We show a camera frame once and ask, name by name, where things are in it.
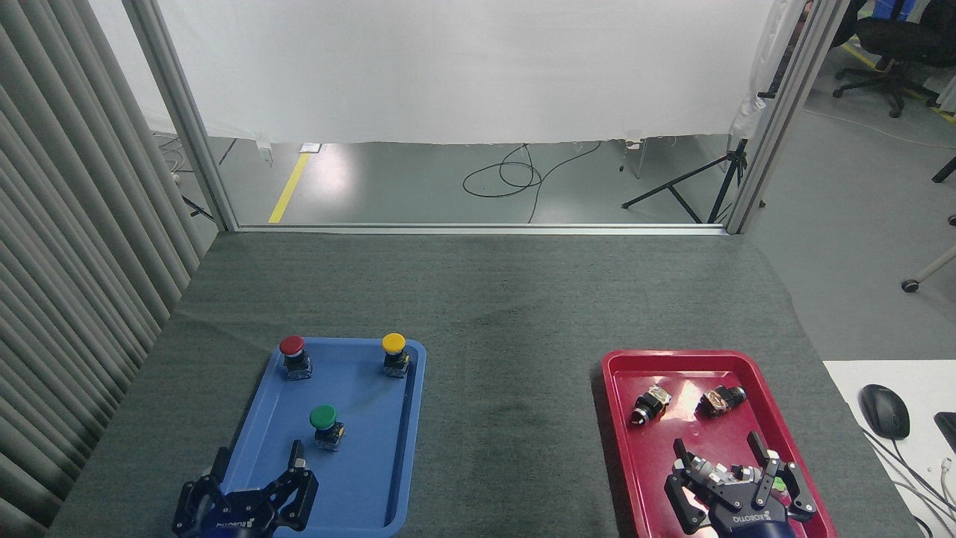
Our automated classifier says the white desk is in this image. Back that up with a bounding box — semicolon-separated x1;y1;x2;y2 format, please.
823;360;956;538

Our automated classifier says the grey desk cable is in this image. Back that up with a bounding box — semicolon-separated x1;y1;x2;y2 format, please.
859;426;956;524

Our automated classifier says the dark grey table cloth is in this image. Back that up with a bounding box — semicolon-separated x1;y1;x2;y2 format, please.
45;232;927;538

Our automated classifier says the black brass-bodied switch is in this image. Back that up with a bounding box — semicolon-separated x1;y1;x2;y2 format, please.
697;385;748;418

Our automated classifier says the red plastic tray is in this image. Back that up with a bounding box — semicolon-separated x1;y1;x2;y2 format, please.
601;350;839;538

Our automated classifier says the black coiled floor cable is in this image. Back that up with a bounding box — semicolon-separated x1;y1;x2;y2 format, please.
462;140;603;225

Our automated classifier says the green push button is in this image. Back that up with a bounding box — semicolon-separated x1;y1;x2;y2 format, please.
309;404;346;452

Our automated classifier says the silver frame rail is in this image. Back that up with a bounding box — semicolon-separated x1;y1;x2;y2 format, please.
224;222;736;237

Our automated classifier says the silver frame post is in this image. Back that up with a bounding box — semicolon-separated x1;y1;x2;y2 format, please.
724;0;852;235
123;0;240;232

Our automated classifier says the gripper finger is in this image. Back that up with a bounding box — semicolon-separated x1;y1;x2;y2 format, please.
664;439;716;535
258;439;320;533
748;430;819;523
172;447;231;537

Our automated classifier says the blue plastic tray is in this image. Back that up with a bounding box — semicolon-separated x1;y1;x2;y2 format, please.
210;337;427;538

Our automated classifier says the black computer mouse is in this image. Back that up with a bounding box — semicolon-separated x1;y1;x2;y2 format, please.
858;384;911;440

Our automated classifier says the yellow push button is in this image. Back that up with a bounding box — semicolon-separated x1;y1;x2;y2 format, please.
381;333;411;379

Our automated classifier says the black office chair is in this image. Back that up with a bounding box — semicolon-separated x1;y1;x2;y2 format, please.
831;0;956;119

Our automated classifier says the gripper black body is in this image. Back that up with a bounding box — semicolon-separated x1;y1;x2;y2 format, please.
196;489;274;538
705;499;797;538

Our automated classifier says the black tripod stand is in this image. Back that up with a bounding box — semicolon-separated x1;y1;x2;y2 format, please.
621;138;750;225

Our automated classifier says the white backdrop sheet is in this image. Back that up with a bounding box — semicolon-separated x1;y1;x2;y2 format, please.
88;0;811;147

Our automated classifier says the white chair leg with castor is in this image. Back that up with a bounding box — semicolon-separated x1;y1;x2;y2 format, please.
901;247;956;293

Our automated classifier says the grey pleated curtain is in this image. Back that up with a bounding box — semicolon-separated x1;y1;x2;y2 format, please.
0;0;204;538

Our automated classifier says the red push button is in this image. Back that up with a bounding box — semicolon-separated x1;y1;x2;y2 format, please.
279;335;313;381

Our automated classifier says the black knob selector switch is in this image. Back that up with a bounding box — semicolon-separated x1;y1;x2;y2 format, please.
630;387;672;427

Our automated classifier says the yellow floor tape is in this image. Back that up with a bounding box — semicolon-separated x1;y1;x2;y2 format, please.
267;152;311;224

